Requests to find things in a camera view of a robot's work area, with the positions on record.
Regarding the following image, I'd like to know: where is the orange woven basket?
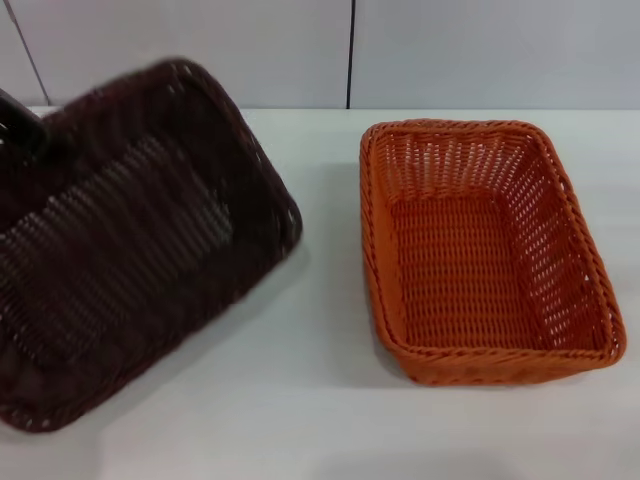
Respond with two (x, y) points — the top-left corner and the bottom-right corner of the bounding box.
(359, 118), (628, 387)

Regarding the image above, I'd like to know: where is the dark brown woven basket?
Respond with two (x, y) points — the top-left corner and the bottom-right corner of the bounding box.
(0, 57), (305, 435)

